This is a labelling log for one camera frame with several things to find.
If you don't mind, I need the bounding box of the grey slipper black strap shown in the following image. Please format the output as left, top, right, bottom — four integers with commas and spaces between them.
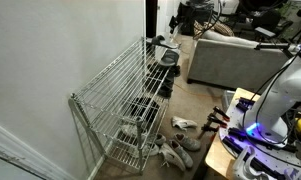
146, 34, 180, 51
158, 49, 181, 68

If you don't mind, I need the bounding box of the black sneaker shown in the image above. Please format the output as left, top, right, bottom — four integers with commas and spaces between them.
128, 103, 152, 123
156, 78, 175, 100
146, 63, 176, 83
136, 97, 161, 116

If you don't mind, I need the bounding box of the white low sneaker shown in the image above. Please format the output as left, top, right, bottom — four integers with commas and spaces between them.
141, 142, 161, 158
154, 132, 167, 147
120, 124, 142, 137

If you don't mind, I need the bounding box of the white Nike sneaker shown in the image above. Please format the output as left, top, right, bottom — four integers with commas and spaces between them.
171, 115, 198, 131
158, 142, 187, 172

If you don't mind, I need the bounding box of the grey sneaker orange insole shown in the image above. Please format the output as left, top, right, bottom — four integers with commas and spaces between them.
168, 139, 195, 169
172, 132, 202, 152

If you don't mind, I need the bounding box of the black orange bar clamp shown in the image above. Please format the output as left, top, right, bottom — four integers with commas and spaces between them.
198, 122, 222, 140
206, 113, 229, 129
212, 105, 231, 123

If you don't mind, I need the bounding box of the black equipment stand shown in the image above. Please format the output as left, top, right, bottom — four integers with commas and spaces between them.
169, 0, 222, 36

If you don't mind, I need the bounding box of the grey sofa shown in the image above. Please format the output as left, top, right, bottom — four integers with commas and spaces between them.
186, 29, 293, 94

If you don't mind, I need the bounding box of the wooden table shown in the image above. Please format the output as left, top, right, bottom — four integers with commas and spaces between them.
204, 87, 301, 180

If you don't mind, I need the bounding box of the woven cushion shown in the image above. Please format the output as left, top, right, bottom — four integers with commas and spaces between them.
193, 20, 236, 38

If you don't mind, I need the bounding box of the white VR controller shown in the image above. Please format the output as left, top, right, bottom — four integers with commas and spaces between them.
232, 145, 258, 180

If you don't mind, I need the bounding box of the black office chair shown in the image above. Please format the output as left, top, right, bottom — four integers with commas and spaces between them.
238, 0, 295, 38

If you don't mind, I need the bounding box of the chrome wire shelf rack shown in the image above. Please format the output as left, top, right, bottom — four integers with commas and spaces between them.
68, 35, 183, 176

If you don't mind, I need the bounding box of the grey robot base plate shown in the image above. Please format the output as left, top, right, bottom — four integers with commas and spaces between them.
219, 96, 301, 180

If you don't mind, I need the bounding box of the black bracket block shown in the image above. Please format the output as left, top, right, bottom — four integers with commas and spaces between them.
235, 97, 256, 113

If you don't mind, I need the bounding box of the black aluminium rail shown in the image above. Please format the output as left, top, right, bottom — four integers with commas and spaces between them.
228, 127, 298, 153
222, 134, 286, 180

